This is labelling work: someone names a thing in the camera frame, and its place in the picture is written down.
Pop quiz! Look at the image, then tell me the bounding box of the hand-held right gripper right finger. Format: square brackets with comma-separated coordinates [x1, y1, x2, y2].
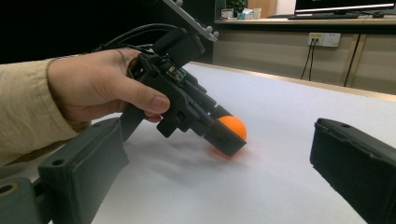
[309, 117, 396, 224]

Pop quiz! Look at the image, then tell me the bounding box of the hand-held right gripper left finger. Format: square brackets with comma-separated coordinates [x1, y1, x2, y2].
[37, 117, 130, 224]

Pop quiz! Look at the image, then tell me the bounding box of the orange table tennis ball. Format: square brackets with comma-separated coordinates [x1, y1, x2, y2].
[213, 115, 248, 160]

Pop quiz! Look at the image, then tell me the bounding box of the white table mat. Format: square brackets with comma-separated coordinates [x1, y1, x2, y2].
[0, 61, 396, 224]

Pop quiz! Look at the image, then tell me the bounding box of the light wooden desk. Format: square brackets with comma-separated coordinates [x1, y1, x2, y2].
[213, 15, 396, 96]

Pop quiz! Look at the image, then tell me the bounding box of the tissue box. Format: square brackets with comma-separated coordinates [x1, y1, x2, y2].
[236, 8, 254, 21]

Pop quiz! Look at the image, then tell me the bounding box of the green plant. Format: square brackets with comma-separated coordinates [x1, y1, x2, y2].
[226, 0, 247, 15]

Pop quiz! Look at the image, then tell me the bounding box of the black curtain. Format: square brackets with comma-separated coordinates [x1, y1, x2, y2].
[0, 0, 216, 64]

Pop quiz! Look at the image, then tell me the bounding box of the black keyboard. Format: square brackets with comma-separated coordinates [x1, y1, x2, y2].
[288, 12, 361, 21]

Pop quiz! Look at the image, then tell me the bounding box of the black monitor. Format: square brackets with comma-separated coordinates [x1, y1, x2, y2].
[294, 0, 396, 15]

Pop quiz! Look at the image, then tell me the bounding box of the thick black cable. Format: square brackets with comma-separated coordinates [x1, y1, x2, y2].
[92, 22, 179, 54]

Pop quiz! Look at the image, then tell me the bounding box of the thin black cable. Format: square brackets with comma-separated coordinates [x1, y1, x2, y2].
[300, 40, 313, 80]
[307, 40, 317, 81]

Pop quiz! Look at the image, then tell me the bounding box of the white wall socket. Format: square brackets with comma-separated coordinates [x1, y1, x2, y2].
[307, 32, 342, 49]

